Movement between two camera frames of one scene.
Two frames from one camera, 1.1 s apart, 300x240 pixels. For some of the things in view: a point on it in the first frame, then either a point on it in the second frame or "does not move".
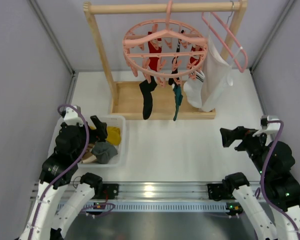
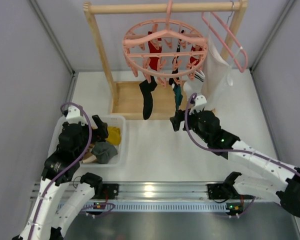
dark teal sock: (178, 97) does not move
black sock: (146, 89) does not move
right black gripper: (239, 137) → (186, 121)
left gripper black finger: (101, 130) does not move
